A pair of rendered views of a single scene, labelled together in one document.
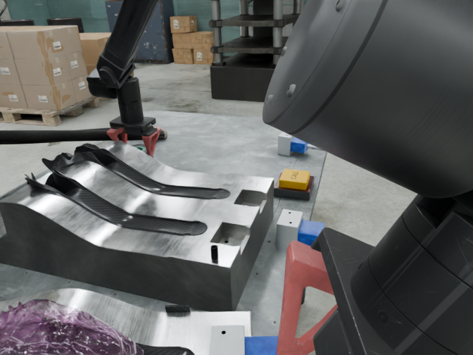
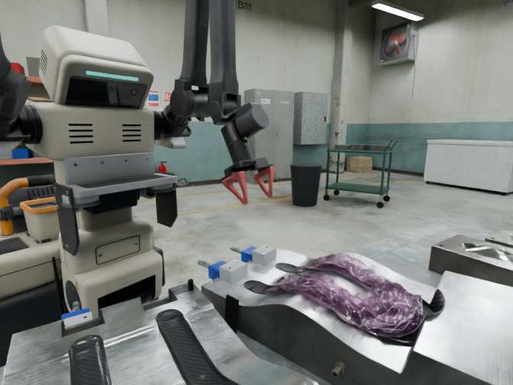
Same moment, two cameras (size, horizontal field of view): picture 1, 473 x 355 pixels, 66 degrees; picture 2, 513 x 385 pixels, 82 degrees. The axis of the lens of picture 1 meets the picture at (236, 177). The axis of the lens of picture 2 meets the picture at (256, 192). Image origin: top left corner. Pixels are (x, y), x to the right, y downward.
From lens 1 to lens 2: 0.80 m
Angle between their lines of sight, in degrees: 126
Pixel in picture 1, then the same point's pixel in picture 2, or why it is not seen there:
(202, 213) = (141, 327)
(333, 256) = (246, 160)
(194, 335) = (236, 289)
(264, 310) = not seen: hidden behind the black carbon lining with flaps
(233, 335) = (227, 266)
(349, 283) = (250, 160)
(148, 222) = (184, 361)
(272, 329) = not seen: hidden behind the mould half
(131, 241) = (221, 338)
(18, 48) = not seen: outside the picture
